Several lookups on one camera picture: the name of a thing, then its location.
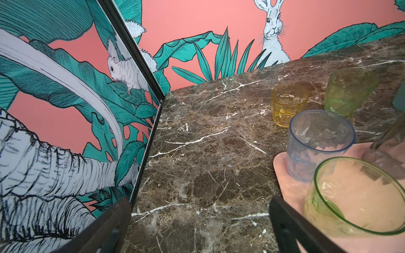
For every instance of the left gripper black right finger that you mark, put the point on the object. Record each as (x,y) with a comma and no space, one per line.
(291,229)

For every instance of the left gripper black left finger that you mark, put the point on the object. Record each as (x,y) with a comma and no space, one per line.
(79,231)

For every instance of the pink plastic tray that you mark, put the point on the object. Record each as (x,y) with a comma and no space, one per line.
(294,193)

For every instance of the tall light green tumbler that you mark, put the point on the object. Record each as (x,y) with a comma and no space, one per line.
(349,197)

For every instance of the tall blue-grey clear tumbler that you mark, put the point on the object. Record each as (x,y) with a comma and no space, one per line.
(315,136)

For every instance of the tall dark grey tumbler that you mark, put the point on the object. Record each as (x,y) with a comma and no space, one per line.
(388,151)

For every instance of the teal frosted tumbler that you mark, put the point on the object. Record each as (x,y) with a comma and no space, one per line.
(399,98)

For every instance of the short yellow tumbler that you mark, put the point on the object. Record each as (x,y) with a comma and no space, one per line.
(287,101)

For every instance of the short green tumbler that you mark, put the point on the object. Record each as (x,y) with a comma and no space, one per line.
(348,88)

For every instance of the left black frame post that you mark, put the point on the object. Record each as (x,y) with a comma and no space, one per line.
(132,71)

